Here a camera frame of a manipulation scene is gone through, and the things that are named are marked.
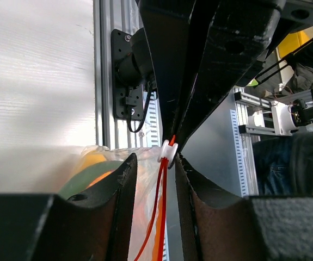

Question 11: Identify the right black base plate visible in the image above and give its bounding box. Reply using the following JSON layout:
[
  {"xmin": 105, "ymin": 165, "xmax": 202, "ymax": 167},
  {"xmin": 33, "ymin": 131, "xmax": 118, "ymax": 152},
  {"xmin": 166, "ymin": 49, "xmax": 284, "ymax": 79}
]
[{"xmin": 111, "ymin": 29, "xmax": 143, "ymax": 121}]

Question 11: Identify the person in blue jeans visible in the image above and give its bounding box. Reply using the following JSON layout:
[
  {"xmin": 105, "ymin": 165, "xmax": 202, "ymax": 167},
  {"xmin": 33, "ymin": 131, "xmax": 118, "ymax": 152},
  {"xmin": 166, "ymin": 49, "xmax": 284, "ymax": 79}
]
[{"xmin": 253, "ymin": 132, "xmax": 313, "ymax": 196}]

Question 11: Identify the yellow orange mango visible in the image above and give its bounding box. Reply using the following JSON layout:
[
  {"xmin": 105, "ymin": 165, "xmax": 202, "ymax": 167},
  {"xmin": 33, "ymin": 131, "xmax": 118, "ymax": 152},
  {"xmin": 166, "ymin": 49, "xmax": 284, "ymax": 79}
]
[{"xmin": 75, "ymin": 153, "xmax": 107, "ymax": 174}]

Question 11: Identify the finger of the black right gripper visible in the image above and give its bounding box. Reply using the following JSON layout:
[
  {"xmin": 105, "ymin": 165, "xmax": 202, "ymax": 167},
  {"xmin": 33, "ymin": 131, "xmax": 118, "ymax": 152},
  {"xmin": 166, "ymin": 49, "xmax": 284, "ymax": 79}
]
[
  {"xmin": 138, "ymin": 1, "xmax": 195, "ymax": 140},
  {"xmin": 175, "ymin": 1, "xmax": 286, "ymax": 151}
]

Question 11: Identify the clear zip top bag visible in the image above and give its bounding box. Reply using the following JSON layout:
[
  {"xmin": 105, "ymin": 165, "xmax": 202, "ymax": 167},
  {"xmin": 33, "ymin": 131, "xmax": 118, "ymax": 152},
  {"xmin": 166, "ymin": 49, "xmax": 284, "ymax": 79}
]
[{"xmin": 78, "ymin": 134, "xmax": 179, "ymax": 261}]

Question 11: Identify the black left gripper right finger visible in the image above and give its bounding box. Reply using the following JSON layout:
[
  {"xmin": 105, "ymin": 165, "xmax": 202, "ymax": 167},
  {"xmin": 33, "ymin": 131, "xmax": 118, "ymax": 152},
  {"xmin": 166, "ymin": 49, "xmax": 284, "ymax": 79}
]
[{"xmin": 175, "ymin": 156, "xmax": 313, "ymax": 260}]

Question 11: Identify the aluminium mounting rail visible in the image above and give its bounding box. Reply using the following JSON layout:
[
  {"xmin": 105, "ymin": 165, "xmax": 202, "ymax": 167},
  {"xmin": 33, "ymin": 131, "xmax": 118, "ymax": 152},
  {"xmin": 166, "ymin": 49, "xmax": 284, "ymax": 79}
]
[{"xmin": 93, "ymin": 1, "xmax": 147, "ymax": 149}]

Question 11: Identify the green chili pepper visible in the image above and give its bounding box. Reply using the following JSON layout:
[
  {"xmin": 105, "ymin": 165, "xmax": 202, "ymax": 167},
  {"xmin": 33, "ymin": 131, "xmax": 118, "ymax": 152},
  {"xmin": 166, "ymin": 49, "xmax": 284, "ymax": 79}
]
[{"xmin": 58, "ymin": 160, "xmax": 122, "ymax": 200}]

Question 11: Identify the white slotted cable duct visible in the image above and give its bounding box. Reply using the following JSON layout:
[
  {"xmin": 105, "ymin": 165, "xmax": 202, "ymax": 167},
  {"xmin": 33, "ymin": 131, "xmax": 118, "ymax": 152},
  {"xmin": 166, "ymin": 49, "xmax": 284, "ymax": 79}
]
[{"xmin": 144, "ymin": 92, "xmax": 162, "ymax": 147}]

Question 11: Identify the yellow box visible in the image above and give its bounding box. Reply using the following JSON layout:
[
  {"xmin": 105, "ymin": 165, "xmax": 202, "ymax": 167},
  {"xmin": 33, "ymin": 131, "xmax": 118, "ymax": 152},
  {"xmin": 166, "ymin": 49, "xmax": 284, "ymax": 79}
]
[{"xmin": 277, "ymin": 30, "xmax": 312, "ymax": 60}]

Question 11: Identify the background aluminium frame rig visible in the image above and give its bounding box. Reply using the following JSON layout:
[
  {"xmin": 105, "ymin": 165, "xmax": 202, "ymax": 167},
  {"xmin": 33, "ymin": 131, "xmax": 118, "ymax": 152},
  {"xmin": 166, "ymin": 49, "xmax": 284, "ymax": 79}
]
[{"xmin": 230, "ymin": 87, "xmax": 313, "ymax": 196}]

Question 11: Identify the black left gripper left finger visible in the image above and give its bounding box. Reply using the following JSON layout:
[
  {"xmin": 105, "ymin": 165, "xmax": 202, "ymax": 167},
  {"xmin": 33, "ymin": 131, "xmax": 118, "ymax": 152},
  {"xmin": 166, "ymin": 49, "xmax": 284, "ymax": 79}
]
[{"xmin": 0, "ymin": 153, "xmax": 138, "ymax": 260}]

